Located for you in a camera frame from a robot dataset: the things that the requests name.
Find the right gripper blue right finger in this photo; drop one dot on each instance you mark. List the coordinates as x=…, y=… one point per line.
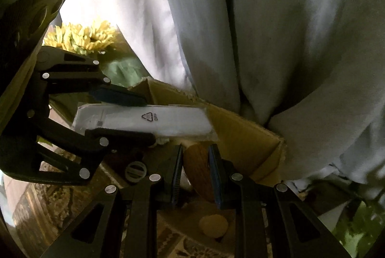
x=270, y=221

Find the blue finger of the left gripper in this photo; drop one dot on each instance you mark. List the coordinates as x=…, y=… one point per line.
x=116, y=146
x=63, y=72

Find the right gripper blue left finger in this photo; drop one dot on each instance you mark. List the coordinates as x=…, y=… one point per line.
x=122, y=222

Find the jar with wooden lid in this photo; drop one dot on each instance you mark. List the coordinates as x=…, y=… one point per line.
x=213, y=226

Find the white long packaged item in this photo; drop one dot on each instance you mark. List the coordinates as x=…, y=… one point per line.
x=173, y=121

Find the brown wooden oval piece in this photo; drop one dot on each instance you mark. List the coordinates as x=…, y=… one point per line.
x=195, y=159

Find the sunflower bouquet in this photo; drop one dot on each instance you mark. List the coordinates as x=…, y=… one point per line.
x=100, y=41

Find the brown cardboard box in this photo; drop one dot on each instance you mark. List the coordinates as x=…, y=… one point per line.
x=254, y=150

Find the green pothos plant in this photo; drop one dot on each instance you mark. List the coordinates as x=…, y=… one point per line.
x=359, y=226

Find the pink beige curtain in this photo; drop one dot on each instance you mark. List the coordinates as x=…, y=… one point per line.
x=147, y=26

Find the grey curtain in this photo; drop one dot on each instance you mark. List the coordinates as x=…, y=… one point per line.
x=311, y=71

